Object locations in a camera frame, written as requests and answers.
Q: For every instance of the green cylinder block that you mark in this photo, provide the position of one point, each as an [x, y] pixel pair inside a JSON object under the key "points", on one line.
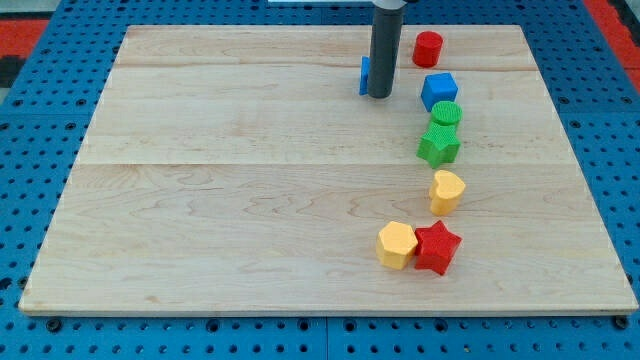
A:
{"points": [[446, 113]]}

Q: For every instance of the yellow heart block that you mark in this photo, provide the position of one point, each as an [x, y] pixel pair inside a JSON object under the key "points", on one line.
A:
{"points": [[445, 192]]}

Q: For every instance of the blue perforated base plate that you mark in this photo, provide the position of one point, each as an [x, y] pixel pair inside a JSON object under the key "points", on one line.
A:
{"points": [[48, 108]]}

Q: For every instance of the light wooden board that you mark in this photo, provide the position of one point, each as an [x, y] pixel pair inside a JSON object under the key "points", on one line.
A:
{"points": [[237, 171]]}

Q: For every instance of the blue cube block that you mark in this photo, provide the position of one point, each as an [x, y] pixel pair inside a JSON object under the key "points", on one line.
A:
{"points": [[438, 87]]}

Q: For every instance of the blue triangle block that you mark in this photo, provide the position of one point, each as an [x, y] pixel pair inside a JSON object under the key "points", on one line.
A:
{"points": [[364, 75]]}

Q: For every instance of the yellow hexagon block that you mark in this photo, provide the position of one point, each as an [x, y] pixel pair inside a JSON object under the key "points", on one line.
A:
{"points": [[395, 245]]}

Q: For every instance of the green star block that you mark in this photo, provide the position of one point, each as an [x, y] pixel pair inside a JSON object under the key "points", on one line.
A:
{"points": [[439, 145]]}

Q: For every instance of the red cylinder block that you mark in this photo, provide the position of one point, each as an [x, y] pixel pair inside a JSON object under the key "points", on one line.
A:
{"points": [[427, 49]]}

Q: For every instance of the red star block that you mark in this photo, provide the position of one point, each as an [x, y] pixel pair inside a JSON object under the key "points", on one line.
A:
{"points": [[436, 248]]}

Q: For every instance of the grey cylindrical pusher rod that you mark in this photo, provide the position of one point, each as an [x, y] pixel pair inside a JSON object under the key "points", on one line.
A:
{"points": [[386, 29]]}

